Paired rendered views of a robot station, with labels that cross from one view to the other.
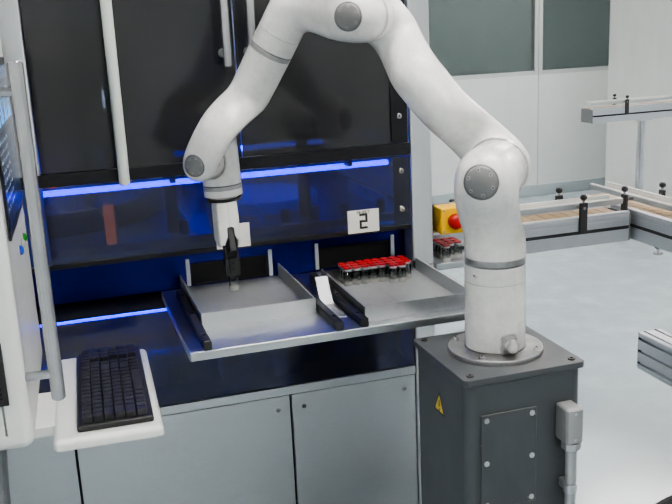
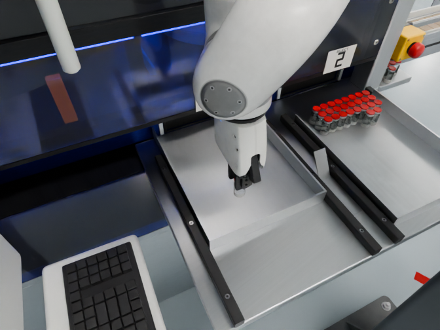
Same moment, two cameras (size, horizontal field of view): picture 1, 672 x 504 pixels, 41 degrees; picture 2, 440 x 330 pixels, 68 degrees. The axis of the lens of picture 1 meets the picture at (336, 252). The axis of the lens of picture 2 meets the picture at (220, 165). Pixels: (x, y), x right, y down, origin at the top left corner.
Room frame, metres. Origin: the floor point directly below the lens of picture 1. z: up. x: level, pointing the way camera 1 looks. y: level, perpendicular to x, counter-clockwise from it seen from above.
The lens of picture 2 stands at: (1.58, 0.33, 1.44)
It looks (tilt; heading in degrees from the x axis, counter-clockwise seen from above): 48 degrees down; 351
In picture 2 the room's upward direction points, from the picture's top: straight up
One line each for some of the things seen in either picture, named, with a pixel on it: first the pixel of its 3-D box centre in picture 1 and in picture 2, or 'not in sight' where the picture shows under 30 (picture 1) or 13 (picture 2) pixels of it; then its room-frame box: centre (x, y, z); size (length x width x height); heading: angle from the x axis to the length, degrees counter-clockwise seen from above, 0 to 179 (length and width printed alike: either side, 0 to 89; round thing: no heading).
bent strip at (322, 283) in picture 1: (330, 296); (336, 180); (1.97, 0.02, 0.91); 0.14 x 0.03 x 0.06; 18
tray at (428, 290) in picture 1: (393, 286); (381, 146); (2.06, -0.13, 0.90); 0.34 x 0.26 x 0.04; 17
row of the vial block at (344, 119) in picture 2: (377, 272); (351, 116); (2.17, -0.10, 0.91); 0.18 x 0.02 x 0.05; 107
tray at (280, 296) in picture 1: (244, 293); (231, 162); (2.07, 0.22, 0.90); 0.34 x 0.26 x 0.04; 17
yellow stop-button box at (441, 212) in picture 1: (448, 218); (401, 42); (2.35, -0.30, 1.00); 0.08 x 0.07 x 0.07; 17
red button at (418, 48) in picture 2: (455, 221); (414, 49); (2.31, -0.32, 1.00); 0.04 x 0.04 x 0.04; 17
